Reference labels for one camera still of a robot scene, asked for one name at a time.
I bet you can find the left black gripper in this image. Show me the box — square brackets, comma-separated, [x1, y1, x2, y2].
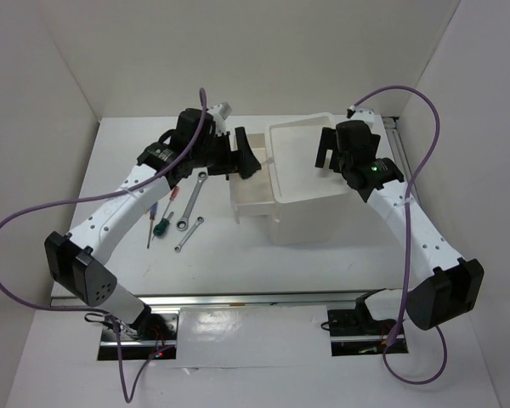
[190, 126, 259, 176]

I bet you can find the stubby green screwdriver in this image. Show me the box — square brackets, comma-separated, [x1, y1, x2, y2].
[152, 218, 170, 237]

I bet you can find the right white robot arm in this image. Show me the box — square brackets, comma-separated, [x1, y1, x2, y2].
[315, 120, 485, 331]

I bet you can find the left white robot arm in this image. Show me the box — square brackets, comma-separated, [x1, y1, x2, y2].
[44, 102, 261, 339]

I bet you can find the white drawer cabinet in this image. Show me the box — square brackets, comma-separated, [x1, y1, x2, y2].
[264, 112, 353, 246]

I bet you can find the short silver combination wrench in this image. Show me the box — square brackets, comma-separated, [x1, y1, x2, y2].
[174, 217, 205, 252]

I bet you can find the long silver ratchet wrench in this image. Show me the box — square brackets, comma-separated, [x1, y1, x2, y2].
[176, 172, 208, 231]

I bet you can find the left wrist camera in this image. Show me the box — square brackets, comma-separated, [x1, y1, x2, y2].
[207, 102, 232, 134]

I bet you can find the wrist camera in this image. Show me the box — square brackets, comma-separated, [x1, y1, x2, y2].
[207, 102, 232, 134]
[346, 105, 375, 127]

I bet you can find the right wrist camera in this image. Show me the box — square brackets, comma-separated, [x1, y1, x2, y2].
[346, 105, 375, 127]

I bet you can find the aluminium side rail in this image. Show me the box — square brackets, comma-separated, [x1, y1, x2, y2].
[382, 115, 417, 188]

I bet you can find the red handled screwdriver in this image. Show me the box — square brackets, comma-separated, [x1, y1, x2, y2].
[161, 186, 179, 222]

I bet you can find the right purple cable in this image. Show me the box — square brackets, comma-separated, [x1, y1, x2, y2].
[350, 84, 448, 385]

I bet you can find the aluminium front rail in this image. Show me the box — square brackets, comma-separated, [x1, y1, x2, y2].
[49, 291, 379, 310]

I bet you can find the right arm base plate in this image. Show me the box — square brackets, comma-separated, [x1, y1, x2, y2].
[320, 309, 395, 357]

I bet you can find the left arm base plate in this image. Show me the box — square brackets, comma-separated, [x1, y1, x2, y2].
[84, 308, 179, 361]

